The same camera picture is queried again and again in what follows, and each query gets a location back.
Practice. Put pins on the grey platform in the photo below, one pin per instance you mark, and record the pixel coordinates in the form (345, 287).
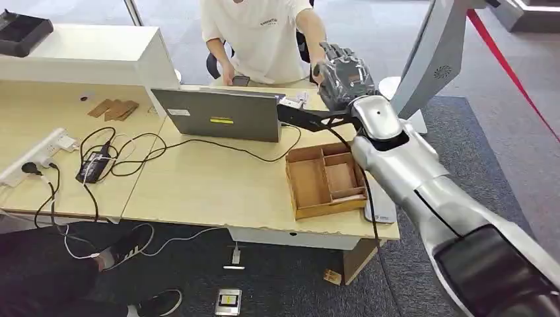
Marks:
(533, 17)

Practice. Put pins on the grey laptop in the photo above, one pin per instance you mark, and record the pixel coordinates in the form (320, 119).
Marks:
(223, 116)

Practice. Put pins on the wooden card box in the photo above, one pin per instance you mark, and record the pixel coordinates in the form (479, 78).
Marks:
(308, 183)

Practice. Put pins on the black power adapter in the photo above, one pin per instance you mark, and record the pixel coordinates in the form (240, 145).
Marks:
(92, 168)

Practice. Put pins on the metal pole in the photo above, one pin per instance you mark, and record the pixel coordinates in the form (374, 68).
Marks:
(133, 12)

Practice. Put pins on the brown wooden pieces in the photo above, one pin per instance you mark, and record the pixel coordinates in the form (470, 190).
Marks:
(114, 109)

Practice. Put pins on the white power strip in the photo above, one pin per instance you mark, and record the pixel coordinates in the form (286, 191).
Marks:
(33, 155)

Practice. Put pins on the small silver device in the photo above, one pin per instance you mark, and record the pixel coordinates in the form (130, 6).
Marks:
(228, 302)

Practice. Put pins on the red barrier ribbon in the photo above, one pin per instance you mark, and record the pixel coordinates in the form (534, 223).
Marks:
(503, 63)

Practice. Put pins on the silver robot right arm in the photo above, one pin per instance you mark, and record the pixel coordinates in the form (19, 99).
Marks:
(437, 197)

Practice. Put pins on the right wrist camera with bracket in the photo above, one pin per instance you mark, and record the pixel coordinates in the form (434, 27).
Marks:
(306, 119)

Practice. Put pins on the grey display stand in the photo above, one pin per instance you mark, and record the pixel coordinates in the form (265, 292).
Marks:
(433, 52)

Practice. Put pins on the white desk crossbar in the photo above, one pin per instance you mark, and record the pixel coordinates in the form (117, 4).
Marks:
(297, 239)

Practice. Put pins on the white flat device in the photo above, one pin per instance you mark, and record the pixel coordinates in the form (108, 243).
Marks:
(381, 210)

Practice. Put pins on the dark smartphone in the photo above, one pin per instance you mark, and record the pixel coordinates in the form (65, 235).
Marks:
(241, 81)

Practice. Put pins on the wooden desk leg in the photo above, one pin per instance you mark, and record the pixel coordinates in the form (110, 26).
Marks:
(356, 262)

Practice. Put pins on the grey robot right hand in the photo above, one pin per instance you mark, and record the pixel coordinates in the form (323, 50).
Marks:
(345, 81)

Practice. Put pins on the white usb adapter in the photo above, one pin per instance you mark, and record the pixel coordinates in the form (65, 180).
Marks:
(236, 258)

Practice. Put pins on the black tray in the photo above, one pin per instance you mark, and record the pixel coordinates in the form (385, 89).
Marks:
(22, 35)

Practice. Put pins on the person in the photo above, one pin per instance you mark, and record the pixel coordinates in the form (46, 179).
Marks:
(258, 43)
(39, 271)

